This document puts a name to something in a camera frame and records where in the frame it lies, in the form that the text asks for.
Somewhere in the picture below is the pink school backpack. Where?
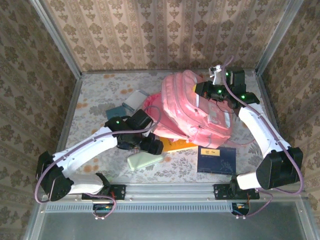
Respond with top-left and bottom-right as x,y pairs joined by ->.
142,69 -> 256,149

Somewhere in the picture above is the grey metal panel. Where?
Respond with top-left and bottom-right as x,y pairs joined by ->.
23,194 -> 313,240

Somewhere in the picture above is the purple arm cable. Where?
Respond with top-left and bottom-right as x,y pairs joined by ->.
221,56 -> 305,221
34,105 -> 161,221

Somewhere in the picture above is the pale green pencil case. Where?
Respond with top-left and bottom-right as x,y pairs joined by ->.
126,151 -> 165,172

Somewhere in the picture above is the yellow paperback book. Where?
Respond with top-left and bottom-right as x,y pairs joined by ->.
159,136 -> 198,154

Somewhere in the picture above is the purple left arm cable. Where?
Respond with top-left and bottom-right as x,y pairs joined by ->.
34,105 -> 161,221

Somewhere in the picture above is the black circuit board with wires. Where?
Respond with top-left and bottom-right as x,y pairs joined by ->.
231,202 -> 251,216
92,202 -> 113,216

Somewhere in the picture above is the navy book with yellow label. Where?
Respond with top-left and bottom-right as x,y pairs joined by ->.
196,146 -> 237,175

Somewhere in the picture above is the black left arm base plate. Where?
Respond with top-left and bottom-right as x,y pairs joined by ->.
81,184 -> 126,201

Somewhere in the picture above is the grey slotted cable duct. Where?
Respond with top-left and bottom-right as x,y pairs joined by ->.
45,201 -> 236,214

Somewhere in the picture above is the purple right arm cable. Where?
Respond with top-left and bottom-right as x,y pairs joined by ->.
221,56 -> 305,221

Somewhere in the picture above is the aluminium side rail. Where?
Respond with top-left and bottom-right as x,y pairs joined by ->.
255,72 -> 301,182
47,76 -> 84,183

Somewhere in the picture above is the aluminium mounting rail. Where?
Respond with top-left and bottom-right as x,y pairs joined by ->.
38,181 -> 307,201

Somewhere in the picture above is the aluminium frame post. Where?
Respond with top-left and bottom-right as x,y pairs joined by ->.
29,0 -> 83,79
254,0 -> 305,74

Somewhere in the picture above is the floral patterned tablecloth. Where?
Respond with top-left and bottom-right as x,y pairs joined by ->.
56,71 -> 288,183

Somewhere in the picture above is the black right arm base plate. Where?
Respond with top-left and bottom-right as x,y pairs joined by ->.
213,183 -> 260,200

